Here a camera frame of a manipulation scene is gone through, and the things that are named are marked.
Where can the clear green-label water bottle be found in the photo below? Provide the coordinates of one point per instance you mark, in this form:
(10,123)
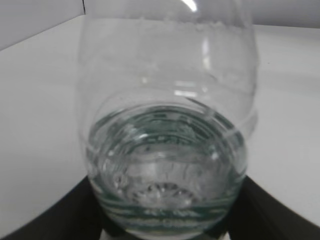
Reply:
(165,106)

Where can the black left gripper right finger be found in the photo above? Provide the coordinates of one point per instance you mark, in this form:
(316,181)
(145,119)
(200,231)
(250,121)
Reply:
(256,215)

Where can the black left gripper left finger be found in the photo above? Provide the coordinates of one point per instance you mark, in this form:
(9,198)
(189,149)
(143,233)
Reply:
(77,216)

